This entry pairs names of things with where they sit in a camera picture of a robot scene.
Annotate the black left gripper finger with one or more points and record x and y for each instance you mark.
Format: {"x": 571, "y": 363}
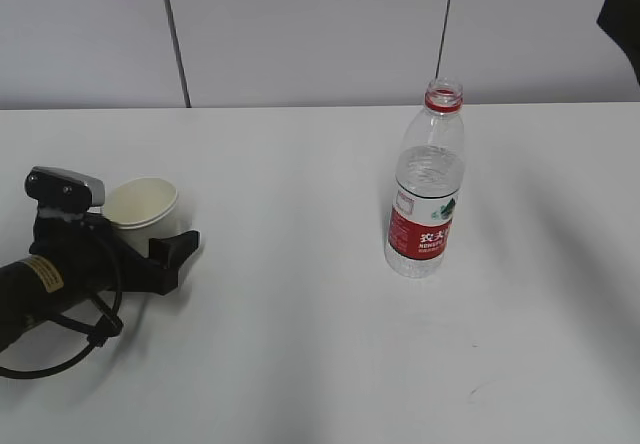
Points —
{"x": 167, "y": 256}

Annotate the clear water bottle red label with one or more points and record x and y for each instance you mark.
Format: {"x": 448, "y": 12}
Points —
{"x": 428, "y": 177}

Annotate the white paper cup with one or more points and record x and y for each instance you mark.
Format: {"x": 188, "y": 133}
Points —
{"x": 143, "y": 209}

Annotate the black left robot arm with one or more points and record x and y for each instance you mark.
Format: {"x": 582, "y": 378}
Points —
{"x": 33, "y": 290}

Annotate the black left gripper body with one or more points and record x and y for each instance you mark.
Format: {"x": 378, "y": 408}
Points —
{"x": 89, "y": 252}

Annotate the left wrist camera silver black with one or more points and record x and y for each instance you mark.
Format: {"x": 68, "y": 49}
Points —
{"x": 64, "y": 190}

